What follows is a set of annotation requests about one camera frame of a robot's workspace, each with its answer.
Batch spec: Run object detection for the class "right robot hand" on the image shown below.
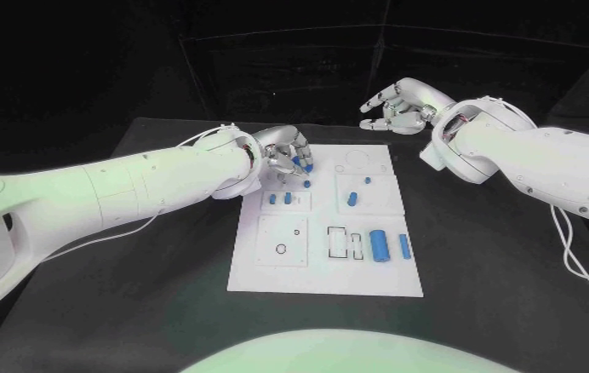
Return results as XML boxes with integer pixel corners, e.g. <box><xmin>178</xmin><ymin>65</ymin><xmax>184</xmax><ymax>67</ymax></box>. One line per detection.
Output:
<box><xmin>358</xmin><ymin>77</ymin><xmax>456</xmax><ymax>135</ymax></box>

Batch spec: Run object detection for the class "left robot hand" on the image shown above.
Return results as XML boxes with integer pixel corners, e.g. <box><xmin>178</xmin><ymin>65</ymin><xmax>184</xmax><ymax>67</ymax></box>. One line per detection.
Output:
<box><xmin>251</xmin><ymin>124</ymin><xmax>316</xmax><ymax>186</ymax></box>

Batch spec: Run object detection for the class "white task board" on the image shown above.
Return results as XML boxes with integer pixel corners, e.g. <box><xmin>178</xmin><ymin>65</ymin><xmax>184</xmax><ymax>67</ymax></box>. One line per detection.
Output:
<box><xmin>225</xmin><ymin>143</ymin><xmax>426</xmax><ymax>298</ymax></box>

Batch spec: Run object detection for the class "thick blue cylinder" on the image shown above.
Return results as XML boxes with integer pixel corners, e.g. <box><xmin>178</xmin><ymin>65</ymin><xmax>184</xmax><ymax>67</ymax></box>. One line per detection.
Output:
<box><xmin>368</xmin><ymin>228</ymin><xmax>391</xmax><ymax>263</ymax></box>

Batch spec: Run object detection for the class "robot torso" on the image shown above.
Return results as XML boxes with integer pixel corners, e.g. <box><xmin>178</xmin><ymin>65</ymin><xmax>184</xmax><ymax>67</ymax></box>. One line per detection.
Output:
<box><xmin>176</xmin><ymin>329</ymin><xmax>521</xmax><ymax>373</ymax></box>

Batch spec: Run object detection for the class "white cable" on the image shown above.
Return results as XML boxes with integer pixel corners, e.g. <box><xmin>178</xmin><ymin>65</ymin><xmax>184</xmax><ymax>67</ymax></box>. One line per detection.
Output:
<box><xmin>174</xmin><ymin>123</ymin><xmax>237</xmax><ymax>149</ymax></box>
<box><xmin>564</xmin><ymin>211</ymin><xmax>589</xmax><ymax>274</ymax></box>
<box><xmin>38</xmin><ymin>215</ymin><xmax>161</xmax><ymax>263</ymax></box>
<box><xmin>548</xmin><ymin>204</ymin><xmax>589</xmax><ymax>281</ymax></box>
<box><xmin>479</xmin><ymin>94</ymin><xmax>538</xmax><ymax>130</ymax></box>

